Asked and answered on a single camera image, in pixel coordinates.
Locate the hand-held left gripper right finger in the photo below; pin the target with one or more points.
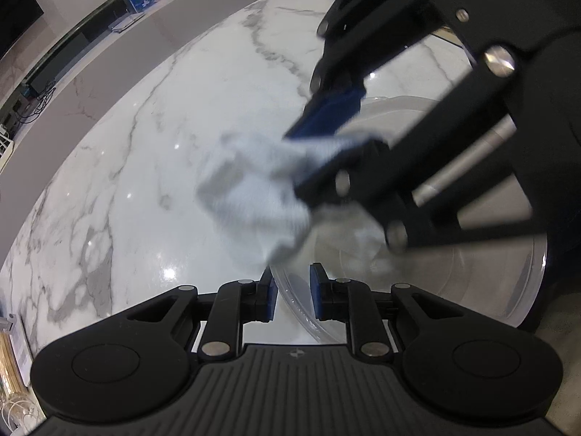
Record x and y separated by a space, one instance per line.
317 297

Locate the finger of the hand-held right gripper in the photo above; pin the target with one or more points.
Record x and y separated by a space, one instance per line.
331 113
345 172

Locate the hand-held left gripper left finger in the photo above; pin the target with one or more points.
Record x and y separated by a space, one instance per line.
271 299

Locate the white cloth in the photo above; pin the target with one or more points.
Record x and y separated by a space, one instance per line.
245 190

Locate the clear plastic bowl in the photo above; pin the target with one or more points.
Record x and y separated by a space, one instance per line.
454 272

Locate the white remote control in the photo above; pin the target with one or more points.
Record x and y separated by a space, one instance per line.
20 345

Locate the bundle of wooden chopsticks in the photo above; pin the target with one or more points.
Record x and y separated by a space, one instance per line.
7 368

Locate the black soundbar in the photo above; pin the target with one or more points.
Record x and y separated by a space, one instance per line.
59 59

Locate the black television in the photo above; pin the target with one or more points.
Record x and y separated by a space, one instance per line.
18 13

